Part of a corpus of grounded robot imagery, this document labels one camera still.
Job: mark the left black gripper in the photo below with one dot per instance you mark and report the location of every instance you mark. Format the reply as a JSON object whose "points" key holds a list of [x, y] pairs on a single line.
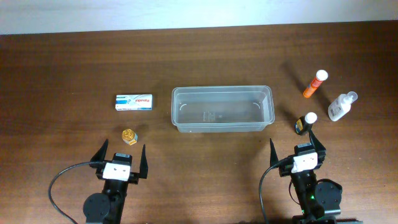
{"points": [[134, 177]]}

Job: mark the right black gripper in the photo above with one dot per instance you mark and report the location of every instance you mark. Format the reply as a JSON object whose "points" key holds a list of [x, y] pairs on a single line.
{"points": [[285, 169]]}

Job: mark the dark syrup bottle white cap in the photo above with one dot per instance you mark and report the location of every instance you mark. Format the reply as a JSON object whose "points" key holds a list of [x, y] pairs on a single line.
{"points": [[304, 124]]}

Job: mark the clear white sanitizer bottle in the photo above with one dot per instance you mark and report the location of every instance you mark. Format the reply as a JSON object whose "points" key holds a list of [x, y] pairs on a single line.
{"points": [[342, 105]]}

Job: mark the orange tube white cap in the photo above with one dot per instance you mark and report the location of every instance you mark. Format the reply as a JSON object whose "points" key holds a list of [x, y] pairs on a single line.
{"points": [[321, 76]]}

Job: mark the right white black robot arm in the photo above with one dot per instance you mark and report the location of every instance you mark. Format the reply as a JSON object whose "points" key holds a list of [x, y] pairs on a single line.
{"points": [[319, 200]]}

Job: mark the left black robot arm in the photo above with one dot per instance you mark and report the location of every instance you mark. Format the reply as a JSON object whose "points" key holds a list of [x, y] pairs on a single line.
{"points": [[107, 206]]}

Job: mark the clear plastic container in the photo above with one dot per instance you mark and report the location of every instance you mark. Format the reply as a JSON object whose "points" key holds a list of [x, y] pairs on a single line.
{"points": [[222, 109]]}

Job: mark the small gold-lidded jar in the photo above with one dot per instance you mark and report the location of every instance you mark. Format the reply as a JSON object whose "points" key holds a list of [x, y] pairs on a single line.
{"points": [[129, 137]]}

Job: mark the white Panadol medicine box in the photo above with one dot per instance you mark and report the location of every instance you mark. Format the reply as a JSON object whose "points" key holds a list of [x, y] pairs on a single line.
{"points": [[143, 102]]}

